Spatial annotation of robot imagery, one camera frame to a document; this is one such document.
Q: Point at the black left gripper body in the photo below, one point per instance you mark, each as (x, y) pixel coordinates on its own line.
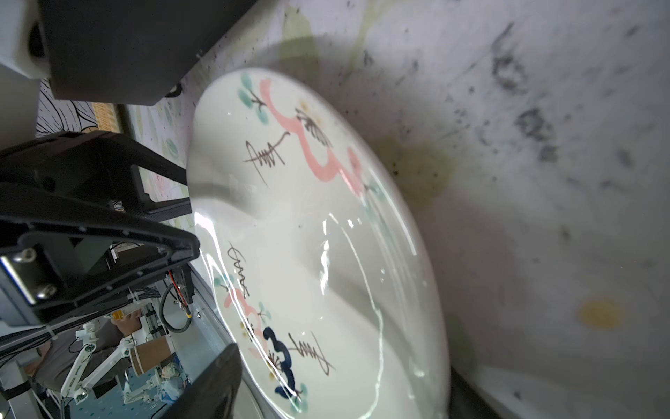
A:
(65, 164)

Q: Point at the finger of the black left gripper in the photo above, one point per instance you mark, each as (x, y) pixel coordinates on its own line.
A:
(63, 257)
(152, 178)

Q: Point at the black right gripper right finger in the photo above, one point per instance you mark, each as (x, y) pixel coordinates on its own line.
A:
(465, 402)

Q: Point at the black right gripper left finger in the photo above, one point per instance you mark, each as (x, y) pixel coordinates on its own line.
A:
(214, 393)

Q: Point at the cream floral oval plate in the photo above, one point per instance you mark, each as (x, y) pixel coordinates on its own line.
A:
(317, 267)

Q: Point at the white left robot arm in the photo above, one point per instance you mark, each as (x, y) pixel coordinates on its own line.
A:
(118, 52)

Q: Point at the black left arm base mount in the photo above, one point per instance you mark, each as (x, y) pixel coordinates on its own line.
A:
(171, 305)

